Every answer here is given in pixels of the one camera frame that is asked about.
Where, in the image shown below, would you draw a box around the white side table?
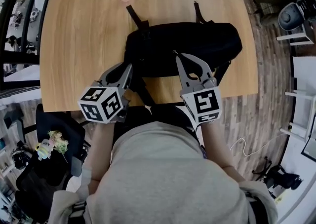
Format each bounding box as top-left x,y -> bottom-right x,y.
280,56 -> 316,142

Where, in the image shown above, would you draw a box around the pastel toy figure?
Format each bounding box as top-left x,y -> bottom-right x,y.
34,139 -> 54,161

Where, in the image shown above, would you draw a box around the person's right forearm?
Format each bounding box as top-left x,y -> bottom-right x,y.
201,121 -> 246,183

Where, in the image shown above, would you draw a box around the dark white-rimmed shell chair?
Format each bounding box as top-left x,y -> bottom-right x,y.
278,2 -> 307,32

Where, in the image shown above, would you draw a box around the dried flower bouquet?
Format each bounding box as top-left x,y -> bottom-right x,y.
47,130 -> 70,163

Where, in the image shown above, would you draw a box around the white cable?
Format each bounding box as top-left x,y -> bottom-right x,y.
229,133 -> 288,157

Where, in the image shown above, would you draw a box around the person's beige shirt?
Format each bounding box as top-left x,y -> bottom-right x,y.
50,121 -> 278,224

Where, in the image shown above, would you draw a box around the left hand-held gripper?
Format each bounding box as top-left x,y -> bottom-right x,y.
78,63 -> 134,124

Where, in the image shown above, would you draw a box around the person's black trousers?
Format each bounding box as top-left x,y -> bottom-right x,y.
123,104 -> 198,140

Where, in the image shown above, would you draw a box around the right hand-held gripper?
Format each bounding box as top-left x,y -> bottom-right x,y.
175,53 -> 222,125

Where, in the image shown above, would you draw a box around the person's left forearm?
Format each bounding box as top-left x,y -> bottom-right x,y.
87,120 -> 117,196

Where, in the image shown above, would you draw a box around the black office chair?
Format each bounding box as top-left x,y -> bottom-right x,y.
14,103 -> 91,219

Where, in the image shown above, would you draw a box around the dark stair railing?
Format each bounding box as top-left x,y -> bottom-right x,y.
0,0 -> 75,90

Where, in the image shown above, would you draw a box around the black duffel bag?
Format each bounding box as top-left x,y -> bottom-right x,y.
122,0 -> 244,107

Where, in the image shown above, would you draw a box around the black framed picture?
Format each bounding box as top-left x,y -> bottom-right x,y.
300,137 -> 316,163

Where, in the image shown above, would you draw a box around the black swivel chair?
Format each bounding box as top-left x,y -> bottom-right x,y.
251,156 -> 304,198

